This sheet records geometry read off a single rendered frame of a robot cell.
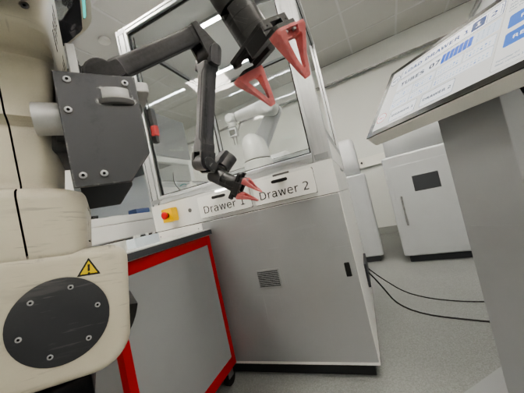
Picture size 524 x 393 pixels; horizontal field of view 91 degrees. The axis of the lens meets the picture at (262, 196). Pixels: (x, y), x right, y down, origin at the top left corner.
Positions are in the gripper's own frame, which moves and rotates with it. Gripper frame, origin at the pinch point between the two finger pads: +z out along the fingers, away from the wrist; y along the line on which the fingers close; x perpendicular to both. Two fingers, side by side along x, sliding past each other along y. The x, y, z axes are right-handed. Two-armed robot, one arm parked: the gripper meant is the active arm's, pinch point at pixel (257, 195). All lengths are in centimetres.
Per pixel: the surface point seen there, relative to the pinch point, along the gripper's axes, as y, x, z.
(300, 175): -9.8, -25.3, 8.8
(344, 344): 48, -18, 56
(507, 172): -35, 8, 59
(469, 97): -47, 13, 41
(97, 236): 69, -24, -83
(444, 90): -49, 6, 37
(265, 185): 1.0, -26.2, -4.2
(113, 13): -65, -120, -213
